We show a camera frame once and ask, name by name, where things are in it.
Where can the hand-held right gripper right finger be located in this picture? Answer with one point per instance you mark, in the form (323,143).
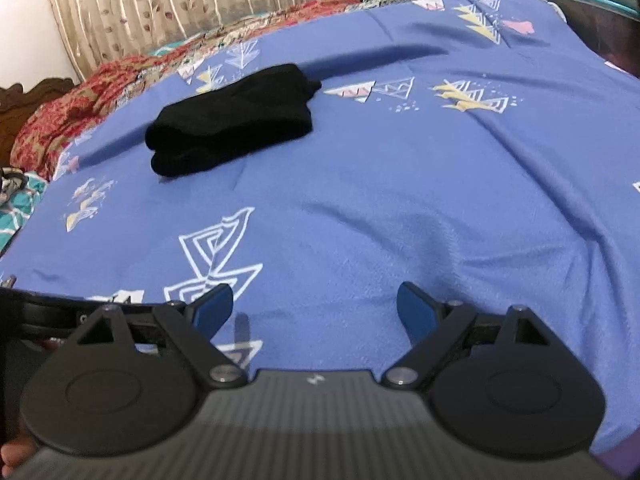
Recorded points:
(416,311)

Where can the person's left hand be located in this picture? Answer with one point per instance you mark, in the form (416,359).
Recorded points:
(15,455)

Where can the teal patterned cloth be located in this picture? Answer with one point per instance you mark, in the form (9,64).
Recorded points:
(17,205)

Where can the beige leaf print curtain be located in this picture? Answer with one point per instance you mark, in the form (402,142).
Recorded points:
(200,5)

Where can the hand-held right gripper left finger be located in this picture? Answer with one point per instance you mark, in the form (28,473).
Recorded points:
(215,310)

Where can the black pants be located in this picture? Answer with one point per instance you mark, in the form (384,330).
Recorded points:
(230,120)

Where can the red patterned quilt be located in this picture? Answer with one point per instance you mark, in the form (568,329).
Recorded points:
(100,90)

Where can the wooden headboard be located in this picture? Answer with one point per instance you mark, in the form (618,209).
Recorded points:
(27,110)

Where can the blue printed bed sheet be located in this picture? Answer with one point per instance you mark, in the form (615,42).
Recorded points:
(400,185)

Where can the glass top table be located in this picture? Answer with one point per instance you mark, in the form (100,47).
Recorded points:
(600,25)

